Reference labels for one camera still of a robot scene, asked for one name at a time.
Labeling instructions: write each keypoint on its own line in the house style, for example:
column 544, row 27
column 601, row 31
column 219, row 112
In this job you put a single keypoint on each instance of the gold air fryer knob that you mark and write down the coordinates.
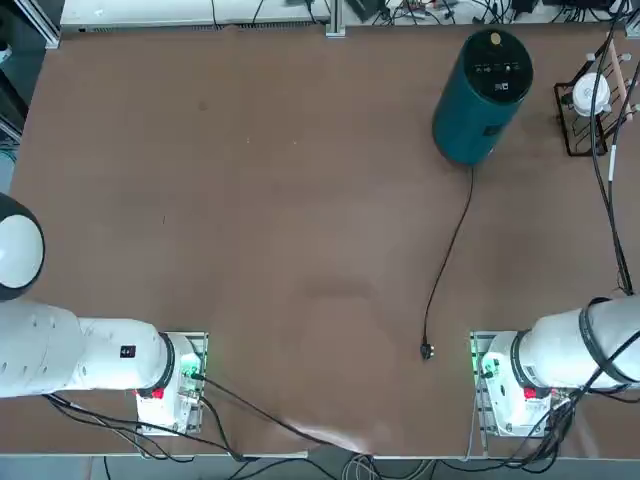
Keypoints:
column 495, row 39

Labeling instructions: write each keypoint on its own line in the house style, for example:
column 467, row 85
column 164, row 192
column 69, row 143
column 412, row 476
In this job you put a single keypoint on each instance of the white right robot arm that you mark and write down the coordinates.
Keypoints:
column 560, row 345

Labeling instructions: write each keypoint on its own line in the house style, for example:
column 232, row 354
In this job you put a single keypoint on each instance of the aluminium frame rail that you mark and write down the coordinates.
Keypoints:
column 42, row 25

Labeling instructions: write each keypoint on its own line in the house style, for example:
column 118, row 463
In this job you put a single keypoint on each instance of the green cylindrical air fryer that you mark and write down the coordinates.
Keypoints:
column 462, row 120

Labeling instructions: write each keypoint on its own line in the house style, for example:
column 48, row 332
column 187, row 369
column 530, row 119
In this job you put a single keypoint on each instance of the wooden rack rod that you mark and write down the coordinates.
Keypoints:
column 619, row 75

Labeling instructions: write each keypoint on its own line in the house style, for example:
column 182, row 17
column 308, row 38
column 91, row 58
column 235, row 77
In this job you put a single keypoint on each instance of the black electronic box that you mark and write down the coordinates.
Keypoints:
column 365, row 7

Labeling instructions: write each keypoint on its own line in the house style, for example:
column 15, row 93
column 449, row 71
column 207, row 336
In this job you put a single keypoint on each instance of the aluminium frame post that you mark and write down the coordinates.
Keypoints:
column 335, row 20

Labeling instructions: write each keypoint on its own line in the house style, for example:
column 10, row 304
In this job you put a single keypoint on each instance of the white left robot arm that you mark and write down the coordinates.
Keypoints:
column 60, row 350

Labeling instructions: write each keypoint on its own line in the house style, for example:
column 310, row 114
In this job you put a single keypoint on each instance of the white cup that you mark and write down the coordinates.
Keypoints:
column 585, row 95

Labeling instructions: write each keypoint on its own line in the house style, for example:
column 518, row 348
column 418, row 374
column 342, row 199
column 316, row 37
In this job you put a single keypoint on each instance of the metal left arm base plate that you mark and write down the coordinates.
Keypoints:
column 200, row 345

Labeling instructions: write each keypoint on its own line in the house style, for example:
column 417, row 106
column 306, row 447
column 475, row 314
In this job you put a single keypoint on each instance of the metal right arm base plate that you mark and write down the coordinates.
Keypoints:
column 477, row 345

